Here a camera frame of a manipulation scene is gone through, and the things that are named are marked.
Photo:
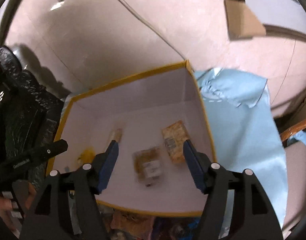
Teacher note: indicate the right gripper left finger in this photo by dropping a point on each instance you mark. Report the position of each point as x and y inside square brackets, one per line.
[93, 178]

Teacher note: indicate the framed lotus painting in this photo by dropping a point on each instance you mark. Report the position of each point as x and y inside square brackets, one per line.
[247, 19]

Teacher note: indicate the dark carved wooden furniture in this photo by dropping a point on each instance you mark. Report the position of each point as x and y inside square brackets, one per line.
[29, 114]

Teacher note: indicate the light blue tablecloth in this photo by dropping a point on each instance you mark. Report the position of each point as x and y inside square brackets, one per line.
[237, 106]

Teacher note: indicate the clear rice cracker pack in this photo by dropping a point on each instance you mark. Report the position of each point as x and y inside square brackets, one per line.
[174, 137]

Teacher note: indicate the yellow cardboard box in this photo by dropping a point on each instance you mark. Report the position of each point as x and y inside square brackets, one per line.
[141, 106]

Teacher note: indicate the blue cloth on chair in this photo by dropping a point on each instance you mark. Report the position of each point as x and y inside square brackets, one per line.
[299, 136]

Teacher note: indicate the orange yellow snack packet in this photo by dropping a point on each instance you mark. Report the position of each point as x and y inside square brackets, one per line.
[148, 166]

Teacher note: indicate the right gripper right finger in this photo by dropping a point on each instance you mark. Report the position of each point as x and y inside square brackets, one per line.
[211, 179]

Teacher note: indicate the wooden armchair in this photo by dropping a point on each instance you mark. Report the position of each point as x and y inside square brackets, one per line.
[293, 130]

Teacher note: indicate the person's left hand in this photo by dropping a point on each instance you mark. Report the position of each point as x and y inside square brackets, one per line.
[6, 204]

